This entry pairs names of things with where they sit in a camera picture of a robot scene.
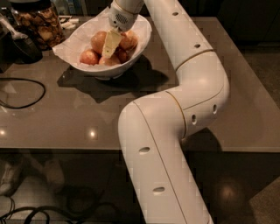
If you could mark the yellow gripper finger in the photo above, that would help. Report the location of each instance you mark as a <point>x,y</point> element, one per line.
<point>112,41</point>

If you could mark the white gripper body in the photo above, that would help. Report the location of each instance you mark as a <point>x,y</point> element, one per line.
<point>122,19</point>

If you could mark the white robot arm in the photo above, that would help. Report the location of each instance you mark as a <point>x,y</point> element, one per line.
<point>151,128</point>

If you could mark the small red apple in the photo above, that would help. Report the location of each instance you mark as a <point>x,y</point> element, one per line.
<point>122,55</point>

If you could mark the middle front apple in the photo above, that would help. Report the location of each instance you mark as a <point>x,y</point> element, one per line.
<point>112,61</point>

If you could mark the left front apple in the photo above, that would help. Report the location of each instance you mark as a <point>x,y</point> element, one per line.
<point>89,57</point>

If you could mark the white ceramic bowl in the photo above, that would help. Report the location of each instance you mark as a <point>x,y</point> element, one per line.
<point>142,28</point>

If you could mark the white items behind bowl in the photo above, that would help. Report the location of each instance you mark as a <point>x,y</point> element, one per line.
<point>69,23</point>

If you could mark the white paper liner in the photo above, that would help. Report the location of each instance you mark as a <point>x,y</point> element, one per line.
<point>80,40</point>

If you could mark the glass jar of chips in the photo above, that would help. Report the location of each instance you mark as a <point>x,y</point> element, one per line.
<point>41,19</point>

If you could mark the black appliance at left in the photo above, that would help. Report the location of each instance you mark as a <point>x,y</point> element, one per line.
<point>27,51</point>

